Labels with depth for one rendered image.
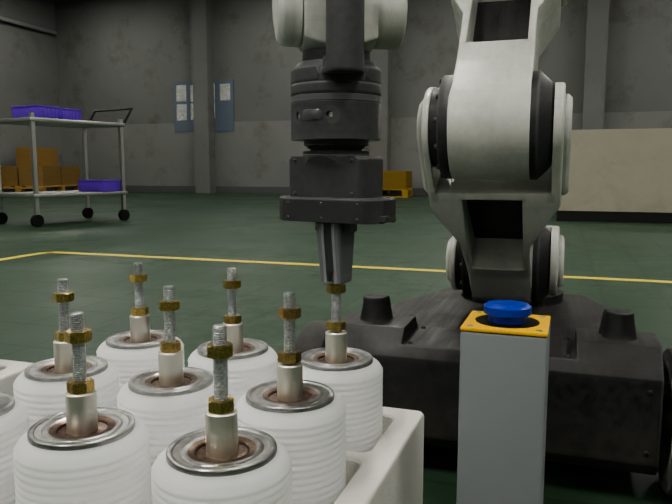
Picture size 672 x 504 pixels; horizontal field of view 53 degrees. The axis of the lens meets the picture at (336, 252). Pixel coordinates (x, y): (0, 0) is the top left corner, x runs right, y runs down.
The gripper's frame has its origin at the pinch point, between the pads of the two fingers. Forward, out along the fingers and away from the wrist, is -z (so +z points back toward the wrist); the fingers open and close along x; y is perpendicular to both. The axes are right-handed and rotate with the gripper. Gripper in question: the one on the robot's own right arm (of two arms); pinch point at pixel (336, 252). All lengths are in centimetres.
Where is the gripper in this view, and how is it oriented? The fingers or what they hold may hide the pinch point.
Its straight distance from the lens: 66.8
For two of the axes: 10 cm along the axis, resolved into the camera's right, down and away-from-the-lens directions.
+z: 0.0, -9.9, -1.3
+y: 5.2, -1.1, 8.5
